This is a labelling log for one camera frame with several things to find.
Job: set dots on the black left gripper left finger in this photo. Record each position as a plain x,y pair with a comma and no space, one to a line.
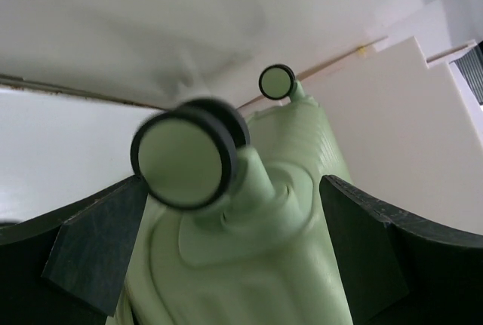
68,266

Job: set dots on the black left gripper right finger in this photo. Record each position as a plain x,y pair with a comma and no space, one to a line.
398,267

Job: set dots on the green suitcase with blue lining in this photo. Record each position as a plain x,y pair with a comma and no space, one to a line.
234,231

